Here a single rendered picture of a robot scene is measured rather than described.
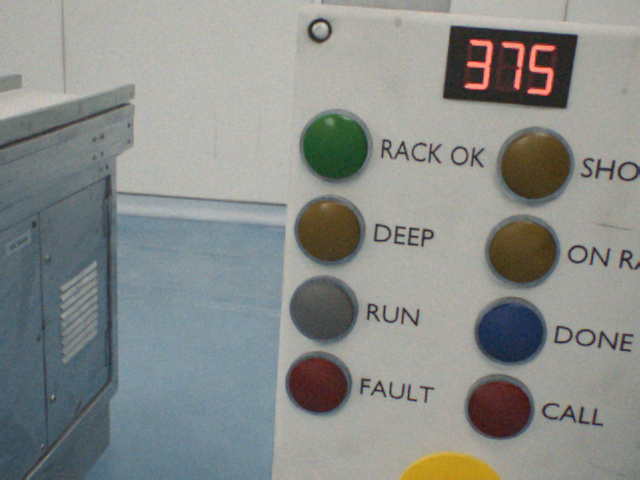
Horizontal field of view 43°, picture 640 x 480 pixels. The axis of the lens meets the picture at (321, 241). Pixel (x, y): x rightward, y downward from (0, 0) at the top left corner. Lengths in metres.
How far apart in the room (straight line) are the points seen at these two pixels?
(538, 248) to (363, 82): 0.10
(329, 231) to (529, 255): 0.08
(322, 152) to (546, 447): 0.16
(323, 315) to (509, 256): 0.08
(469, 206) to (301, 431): 0.13
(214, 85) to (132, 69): 0.40
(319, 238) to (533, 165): 0.09
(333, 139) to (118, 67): 3.85
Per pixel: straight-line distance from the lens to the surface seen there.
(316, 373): 0.37
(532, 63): 0.33
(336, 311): 0.35
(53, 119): 1.57
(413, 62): 0.33
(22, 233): 1.62
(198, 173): 4.17
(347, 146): 0.33
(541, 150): 0.33
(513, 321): 0.35
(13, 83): 2.01
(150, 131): 4.17
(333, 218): 0.34
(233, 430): 2.29
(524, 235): 0.34
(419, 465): 0.39
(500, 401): 0.37
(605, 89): 0.34
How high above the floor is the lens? 1.16
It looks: 17 degrees down
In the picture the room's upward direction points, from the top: 4 degrees clockwise
